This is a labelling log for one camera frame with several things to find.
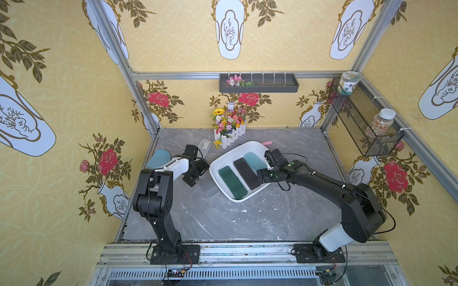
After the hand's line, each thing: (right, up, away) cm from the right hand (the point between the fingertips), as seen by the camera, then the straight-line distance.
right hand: (268, 172), depth 90 cm
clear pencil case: (-31, -7, +2) cm, 32 cm away
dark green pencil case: (-16, -8, +2) cm, 18 cm away
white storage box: (-21, +5, +10) cm, 24 cm away
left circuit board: (-42, -39, -17) cm, 59 cm away
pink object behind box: (+4, +15, +22) cm, 27 cm away
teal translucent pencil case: (-6, +5, +11) cm, 13 cm away
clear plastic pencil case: (-36, +14, +20) cm, 43 cm away
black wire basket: (+47, +28, -3) cm, 55 cm away
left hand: (-38, -2, +8) cm, 38 cm away
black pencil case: (-10, -2, +8) cm, 13 cm away
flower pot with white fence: (-21, +25, +10) cm, 34 cm away
